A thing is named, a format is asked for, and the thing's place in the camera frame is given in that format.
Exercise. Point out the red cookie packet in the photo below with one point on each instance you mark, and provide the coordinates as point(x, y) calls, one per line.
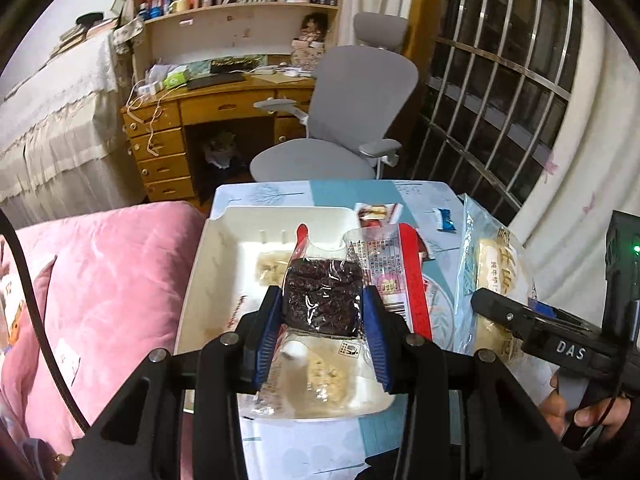
point(395, 270)

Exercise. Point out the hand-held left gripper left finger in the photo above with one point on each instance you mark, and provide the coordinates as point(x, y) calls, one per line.
point(267, 330)

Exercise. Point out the black round object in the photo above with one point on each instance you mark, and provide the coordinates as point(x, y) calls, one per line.
point(89, 17)

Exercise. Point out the metal window grille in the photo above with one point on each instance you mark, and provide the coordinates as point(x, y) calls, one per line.
point(500, 85)

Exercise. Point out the black sign board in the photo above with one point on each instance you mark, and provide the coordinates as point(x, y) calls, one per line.
point(237, 64)

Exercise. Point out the wooden desk with drawers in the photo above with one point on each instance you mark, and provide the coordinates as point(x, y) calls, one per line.
point(225, 102)

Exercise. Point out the yellow cracker packet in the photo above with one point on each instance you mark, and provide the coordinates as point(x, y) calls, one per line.
point(320, 375)

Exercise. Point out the white plastic storage tray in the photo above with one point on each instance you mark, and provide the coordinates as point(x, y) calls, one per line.
point(225, 270)

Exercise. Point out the bag under desk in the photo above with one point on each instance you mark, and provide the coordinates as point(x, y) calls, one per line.
point(220, 147)

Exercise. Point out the white crumpled paper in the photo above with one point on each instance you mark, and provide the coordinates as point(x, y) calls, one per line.
point(159, 72)

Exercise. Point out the wooden bookshelf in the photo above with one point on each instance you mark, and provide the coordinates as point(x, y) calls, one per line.
point(240, 30)

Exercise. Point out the dark bar clear packet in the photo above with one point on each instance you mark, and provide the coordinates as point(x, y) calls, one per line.
point(320, 290)

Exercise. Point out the green tissue pack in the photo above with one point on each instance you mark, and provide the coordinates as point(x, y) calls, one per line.
point(175, 79)

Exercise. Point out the floral cloth bag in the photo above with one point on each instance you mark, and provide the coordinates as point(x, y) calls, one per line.
point(127, 35)

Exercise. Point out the pale bread packet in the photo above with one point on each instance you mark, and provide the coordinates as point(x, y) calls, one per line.
point(492, 260)

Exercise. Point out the pink printed pillow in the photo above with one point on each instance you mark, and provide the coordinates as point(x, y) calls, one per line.
point(30, 320)

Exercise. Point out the person's right hand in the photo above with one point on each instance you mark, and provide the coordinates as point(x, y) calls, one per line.
point(555, 410)

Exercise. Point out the red white snack packet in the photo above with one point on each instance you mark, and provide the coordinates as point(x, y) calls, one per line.
point(375, 212)

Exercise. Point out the leaf print tablecloth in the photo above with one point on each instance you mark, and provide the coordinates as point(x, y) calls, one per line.
point(240, 192)

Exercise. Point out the blue candy wrapper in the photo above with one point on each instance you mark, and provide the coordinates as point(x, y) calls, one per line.
point(444, 220)

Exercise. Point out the grey office chair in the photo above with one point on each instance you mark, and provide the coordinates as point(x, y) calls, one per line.
point(360, 90)

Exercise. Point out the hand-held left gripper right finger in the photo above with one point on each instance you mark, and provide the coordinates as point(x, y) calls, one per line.
point(376, 335)

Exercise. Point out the pale yellow mug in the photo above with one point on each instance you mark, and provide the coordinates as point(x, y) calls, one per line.
point(177, 6)

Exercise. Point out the white floral curtain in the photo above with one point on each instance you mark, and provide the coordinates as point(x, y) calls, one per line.
point(590, 160)

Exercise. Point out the black keyboard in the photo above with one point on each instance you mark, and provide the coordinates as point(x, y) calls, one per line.
point(215, 80)

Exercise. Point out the teal striped placemat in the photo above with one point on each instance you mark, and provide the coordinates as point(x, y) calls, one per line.
point(330, 192)

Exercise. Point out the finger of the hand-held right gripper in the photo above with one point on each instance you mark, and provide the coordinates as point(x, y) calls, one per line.
point(560, 317)
point(500, 310)

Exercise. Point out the floral box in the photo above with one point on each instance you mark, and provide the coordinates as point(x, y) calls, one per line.
point(305, 55)

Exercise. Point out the white flat box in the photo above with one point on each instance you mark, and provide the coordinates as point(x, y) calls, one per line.
point(263, 69)

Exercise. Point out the white power strip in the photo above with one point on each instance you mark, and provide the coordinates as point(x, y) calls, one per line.
point(149, 88)

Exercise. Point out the white tag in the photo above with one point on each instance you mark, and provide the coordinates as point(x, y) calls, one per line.
point(67, 360)

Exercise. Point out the brown haired doll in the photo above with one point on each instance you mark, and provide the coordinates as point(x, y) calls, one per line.
point(314, 27)

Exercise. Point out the stack of books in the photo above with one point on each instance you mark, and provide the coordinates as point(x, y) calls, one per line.
point(75, 35)

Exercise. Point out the white lace cover cloth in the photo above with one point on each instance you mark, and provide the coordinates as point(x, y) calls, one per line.
point(60, 120)

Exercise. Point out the row of colourful books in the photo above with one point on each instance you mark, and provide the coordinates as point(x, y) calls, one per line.
point(162, 0)

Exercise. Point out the pink blanket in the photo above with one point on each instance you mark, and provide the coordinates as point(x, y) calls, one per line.
point(115, 285)

